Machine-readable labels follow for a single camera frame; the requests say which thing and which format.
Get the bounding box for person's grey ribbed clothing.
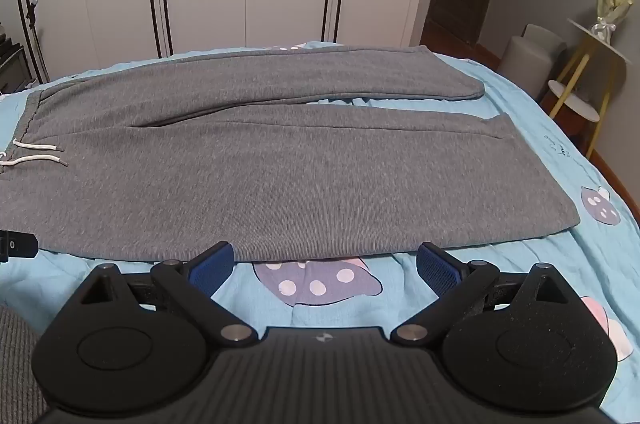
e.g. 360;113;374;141
0;304;51;424

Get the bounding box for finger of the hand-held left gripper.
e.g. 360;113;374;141
0;231;40;263

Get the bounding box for grey pants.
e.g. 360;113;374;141
0;44;581;263

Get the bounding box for grey cylindrical stool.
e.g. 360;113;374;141
497;23;569;100

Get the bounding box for light blue printed bed sheet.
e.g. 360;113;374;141
0;40;640;367

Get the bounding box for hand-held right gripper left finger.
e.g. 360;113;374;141
79;241;256;348

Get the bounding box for white side table yellow legs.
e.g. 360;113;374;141
544;17;634;161

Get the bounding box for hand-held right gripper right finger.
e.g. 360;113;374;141
392;241;572;347

